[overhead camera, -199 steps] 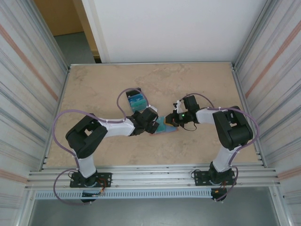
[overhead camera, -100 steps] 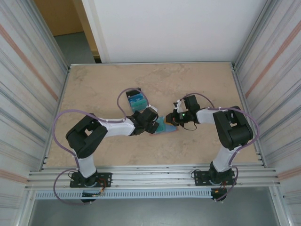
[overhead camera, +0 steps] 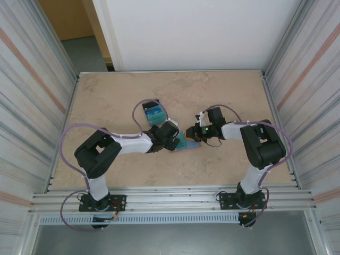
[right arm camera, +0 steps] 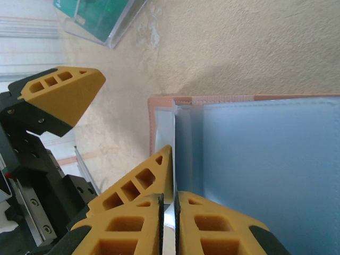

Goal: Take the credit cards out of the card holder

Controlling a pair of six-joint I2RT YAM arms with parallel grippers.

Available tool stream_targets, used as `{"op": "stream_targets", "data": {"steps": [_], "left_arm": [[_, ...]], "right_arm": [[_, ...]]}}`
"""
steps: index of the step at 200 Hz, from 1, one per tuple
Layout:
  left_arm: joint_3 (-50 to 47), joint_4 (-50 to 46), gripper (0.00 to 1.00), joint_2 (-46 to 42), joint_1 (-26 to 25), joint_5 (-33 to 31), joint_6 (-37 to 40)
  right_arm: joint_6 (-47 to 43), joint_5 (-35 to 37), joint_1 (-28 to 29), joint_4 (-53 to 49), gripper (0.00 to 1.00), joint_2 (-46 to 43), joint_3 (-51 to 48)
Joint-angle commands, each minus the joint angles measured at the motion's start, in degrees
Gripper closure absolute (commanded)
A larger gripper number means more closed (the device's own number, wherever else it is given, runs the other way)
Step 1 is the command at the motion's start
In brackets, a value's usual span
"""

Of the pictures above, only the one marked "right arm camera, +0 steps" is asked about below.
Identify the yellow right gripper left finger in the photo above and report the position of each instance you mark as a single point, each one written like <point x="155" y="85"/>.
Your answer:
<point x="125" y="233"/>

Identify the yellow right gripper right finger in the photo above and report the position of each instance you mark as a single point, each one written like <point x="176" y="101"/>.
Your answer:
<point x="225" y="233"/>

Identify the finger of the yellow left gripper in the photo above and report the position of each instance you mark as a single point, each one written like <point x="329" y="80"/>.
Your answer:
<point x="156" y="175"/>
<point x="66" y="101"/>

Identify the teal plastic card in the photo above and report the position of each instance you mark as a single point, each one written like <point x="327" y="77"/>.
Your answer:
<point x="95" y="18"/>

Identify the teal and black box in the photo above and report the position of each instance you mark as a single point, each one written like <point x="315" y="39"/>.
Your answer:
<point x="125" y="24"/>

